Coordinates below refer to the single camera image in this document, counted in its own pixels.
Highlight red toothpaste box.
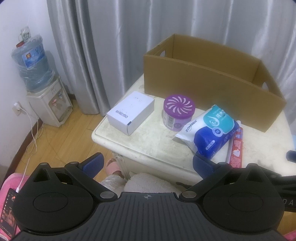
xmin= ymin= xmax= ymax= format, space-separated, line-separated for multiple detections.
xmin=225 ymin=126 xmax=243 ymax=168

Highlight brown cardboard box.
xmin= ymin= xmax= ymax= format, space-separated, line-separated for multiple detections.
xmin=143 ymin=34 xmax=287 ymax=133

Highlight pink cloth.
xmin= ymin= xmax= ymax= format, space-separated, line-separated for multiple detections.
xmin=0 ymin=173 xmax=30 ymax=209

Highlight white wall socket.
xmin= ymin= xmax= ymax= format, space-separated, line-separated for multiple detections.
xmin=11 ymin=101 xmax=22 ymax=116

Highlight white charging cable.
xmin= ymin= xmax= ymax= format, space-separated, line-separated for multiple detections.
xmin=16 ymin=107 xmax=45 ymax=193

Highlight white cardboard box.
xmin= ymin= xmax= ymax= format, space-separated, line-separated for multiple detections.
xmin=107 ymin=91 xmax=155 ymax=136

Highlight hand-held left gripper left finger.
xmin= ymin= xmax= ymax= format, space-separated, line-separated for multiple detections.
xmin=31 ymin=152 xmax=117 ymax=202

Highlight blue water bottle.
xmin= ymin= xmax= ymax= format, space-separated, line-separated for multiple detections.
xmin=10 ymin=34 xmax=55 ymax=93

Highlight blue wet wipes pack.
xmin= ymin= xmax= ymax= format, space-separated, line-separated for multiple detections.
xmin=174 ymin=104 xmax=241 ymax=160

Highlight glass mug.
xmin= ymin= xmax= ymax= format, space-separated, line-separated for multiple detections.
xmin=18 ymin=26 xmax=31 ymax=43

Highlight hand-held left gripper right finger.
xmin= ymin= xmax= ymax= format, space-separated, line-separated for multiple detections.
xmin=179 ymin=154 xmax=264 ymax=202

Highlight white bedside cabinet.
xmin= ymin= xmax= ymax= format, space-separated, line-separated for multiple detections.
xmin=91 ymin=74 xmax=296 ymax=193

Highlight black smartphone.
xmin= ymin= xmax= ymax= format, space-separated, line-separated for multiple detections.
xmin=0 ymin=188 xmax=20 ymax=238

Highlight white water dispenser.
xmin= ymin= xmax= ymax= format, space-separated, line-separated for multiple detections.
xmin=26 ymin=75 xmax=73 ymax=127

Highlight white fluffy pants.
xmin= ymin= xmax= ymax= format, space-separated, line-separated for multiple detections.
xmin=99 ymin=172 xmax=185 ymax=194

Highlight purple air freshener can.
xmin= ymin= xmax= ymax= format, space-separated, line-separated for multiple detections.
xmin=162 ymin=94 xmax=196 ymax=132

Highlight pink slipper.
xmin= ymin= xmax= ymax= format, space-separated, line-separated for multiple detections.
xmin=104 ymin=157 xmax=124 ymax=179

